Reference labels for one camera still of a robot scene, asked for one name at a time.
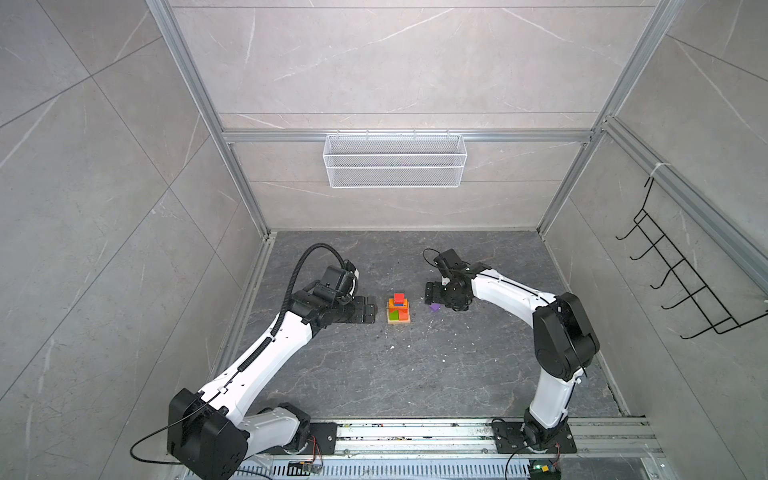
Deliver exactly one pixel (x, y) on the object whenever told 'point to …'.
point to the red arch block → (403, 314)
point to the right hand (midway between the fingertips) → (436, 298)
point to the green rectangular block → (394, 316)
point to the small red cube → (399, 298)
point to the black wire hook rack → (716, 316)
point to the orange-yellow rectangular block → (391, 304)
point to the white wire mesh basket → (394, 160)
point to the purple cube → (435, 306)
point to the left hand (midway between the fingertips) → (362, 302)
